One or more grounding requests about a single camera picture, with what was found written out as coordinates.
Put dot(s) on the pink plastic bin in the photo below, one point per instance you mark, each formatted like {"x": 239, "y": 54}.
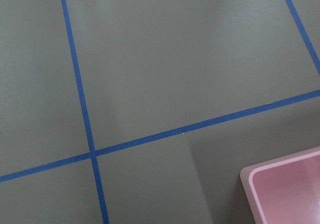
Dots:
{"x": 284, "y": 190}

